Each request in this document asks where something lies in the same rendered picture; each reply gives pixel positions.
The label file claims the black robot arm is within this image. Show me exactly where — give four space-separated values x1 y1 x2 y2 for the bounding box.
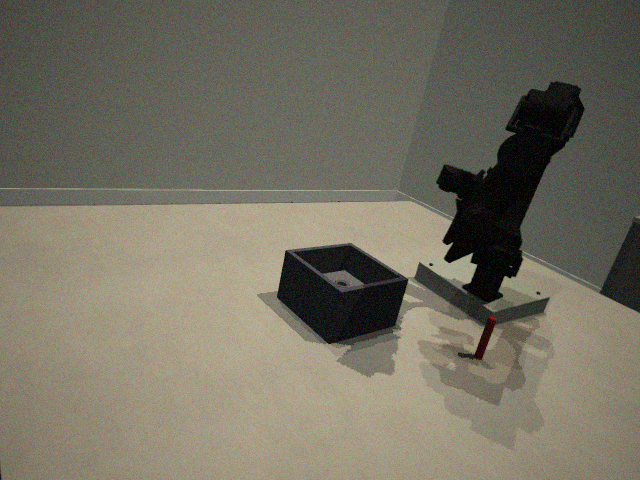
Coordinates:
436 82 585 303

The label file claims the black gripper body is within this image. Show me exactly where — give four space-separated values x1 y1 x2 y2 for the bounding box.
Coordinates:
458 163 528 245

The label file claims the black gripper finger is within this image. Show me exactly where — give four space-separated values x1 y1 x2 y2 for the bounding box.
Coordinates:
444 216 495 263
442 199 467 245

